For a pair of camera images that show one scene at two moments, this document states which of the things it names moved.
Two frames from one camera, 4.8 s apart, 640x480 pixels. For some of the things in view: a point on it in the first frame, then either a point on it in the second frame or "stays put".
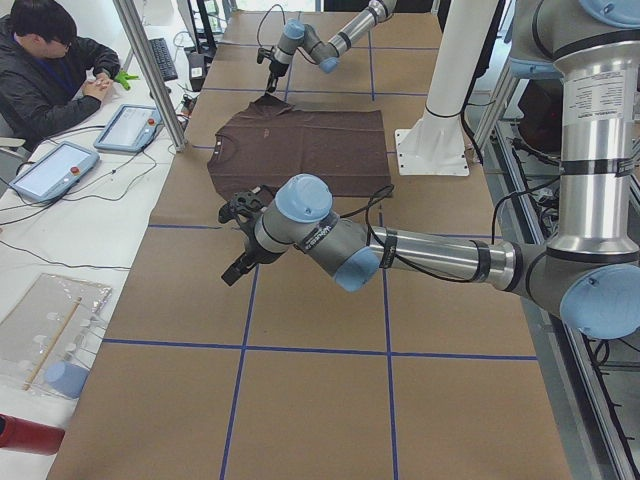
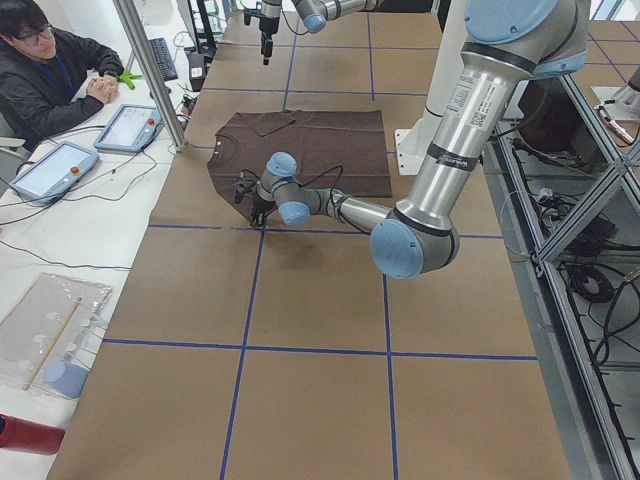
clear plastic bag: [47, 337] stays put
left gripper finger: [238, 268] → [254, 217]
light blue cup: [65, 378] stays put
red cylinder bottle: [29, 435] stays put
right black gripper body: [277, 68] → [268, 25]
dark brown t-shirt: [272, 141] stays put
